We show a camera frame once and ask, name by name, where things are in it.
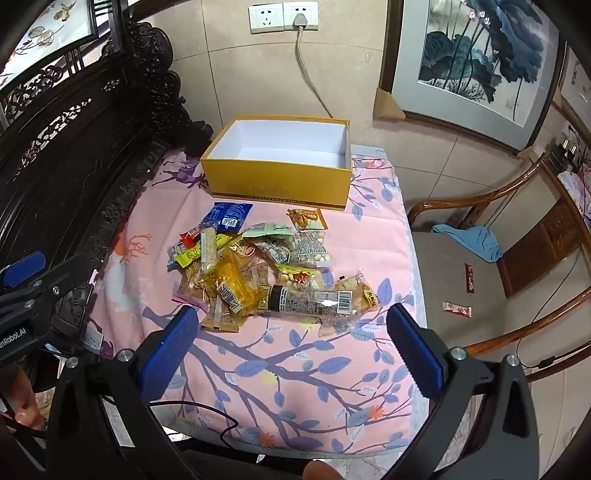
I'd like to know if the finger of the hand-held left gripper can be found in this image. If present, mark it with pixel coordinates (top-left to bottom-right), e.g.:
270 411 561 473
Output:
0 251 48 291
0 254 100 324

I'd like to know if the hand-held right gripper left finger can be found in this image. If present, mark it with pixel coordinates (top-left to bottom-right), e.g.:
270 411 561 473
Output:
46 305 204 480

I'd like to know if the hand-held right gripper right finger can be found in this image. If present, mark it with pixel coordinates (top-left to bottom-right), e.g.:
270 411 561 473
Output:
386 303 542 480

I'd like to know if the clear pink-edged cookie bag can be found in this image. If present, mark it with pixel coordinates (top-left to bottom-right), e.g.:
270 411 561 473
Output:
174 263 218 311

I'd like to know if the pile of assorted snack packets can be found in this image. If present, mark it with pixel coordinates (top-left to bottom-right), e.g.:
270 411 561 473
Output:
166 222 382 333

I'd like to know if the blue snack bag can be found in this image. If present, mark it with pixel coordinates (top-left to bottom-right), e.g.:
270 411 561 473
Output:
203 203 254 232

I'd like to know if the pale green snack bag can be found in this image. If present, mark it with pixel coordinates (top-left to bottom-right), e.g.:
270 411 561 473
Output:
242 222 294 238

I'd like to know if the orange brown snack bag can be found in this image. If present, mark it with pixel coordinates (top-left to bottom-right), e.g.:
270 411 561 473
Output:
287 208 328 230

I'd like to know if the yellow cardboard box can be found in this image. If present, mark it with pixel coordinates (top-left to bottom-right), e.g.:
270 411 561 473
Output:
199 115 354 212

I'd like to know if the person's left hand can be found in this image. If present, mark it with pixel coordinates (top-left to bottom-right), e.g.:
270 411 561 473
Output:
0 364 48 431

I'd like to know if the small white red packet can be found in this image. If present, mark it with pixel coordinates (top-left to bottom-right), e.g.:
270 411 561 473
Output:
442 301 474 319

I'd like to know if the wooden armchair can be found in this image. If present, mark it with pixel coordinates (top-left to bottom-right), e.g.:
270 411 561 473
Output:
406 152 591 384

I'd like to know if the pink printed tablecloth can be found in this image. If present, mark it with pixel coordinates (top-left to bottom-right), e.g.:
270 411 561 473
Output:
88 143 428 459

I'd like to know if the dark carved wooden bench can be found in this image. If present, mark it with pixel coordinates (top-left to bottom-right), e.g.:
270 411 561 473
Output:
0 0 214 370

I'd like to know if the blue cloth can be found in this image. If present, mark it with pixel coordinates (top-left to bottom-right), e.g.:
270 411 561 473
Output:
431 224 504 264

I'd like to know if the floral painted bench panel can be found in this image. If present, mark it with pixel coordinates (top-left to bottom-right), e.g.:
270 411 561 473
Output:
0 0 100 88

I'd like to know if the framed lotus painting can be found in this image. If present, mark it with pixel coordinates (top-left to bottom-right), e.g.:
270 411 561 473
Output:
379 0 566 153

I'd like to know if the thin black chair cable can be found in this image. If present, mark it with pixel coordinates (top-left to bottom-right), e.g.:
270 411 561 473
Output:
515 249 591 370

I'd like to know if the white plug with cable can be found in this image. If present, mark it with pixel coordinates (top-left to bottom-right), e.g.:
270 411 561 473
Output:
292 13 334 120

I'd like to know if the white wall socket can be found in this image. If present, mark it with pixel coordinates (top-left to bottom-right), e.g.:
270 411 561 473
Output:
248 4 284 34
283 1 320 32

